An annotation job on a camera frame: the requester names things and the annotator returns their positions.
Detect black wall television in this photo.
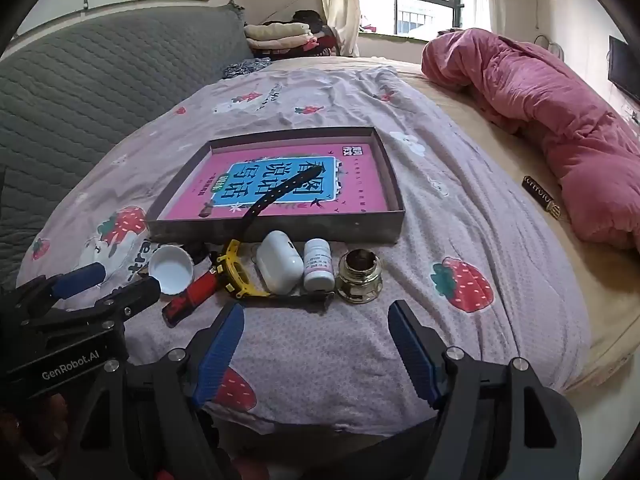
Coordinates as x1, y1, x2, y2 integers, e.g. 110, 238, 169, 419
607, 35, 640, 106

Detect small white fan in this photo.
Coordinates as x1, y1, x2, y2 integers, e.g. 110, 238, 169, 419
532, 34, 566, 63

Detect pink book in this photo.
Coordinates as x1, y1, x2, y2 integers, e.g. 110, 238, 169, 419
162, 142, 391, 221

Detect dark patterned cloth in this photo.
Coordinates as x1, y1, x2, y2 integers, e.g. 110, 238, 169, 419
221, 56, 273, 80

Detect white pill bottle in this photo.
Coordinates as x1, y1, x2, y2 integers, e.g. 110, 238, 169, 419
303, 239, 336, 292

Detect red lighter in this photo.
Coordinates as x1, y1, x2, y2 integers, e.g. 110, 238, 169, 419
161, 267, 220, 328

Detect black and gold pack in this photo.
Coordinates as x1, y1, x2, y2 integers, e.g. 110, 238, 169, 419
521, 175, 562, 220

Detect white bottle cap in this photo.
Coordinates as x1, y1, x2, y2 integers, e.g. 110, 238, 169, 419
148, 244, 196, 295

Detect pink quilt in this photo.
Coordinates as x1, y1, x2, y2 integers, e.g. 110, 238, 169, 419
421, 27, 640, 251

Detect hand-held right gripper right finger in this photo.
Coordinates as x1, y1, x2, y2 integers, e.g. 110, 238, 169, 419
387, 300, 561, 480

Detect white earbuds case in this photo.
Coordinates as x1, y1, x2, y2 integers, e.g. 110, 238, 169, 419
255, 230, 305, 295

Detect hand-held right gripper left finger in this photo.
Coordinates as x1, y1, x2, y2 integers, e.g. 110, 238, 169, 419
55, 302, 246, 480

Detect grey shallow cardboard box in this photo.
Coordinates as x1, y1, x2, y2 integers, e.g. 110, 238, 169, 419
144, 126, 407, 246

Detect grey quilted headboard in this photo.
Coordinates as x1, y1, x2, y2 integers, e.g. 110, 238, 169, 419
0, 2, 256, 291

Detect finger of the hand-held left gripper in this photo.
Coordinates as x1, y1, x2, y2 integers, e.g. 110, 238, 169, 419
29, 277, 162, 337
15, 262, 109, 312

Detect black and yellow wristwatch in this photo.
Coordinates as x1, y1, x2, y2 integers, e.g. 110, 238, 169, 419
216, 169, 337, 311

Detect strawberry printed bed sheet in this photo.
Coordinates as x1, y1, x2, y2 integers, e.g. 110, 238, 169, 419
15, 57, 593, 436

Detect stack of folded clothes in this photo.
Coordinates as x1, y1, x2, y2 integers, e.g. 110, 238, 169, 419
244, 10, 341, 58

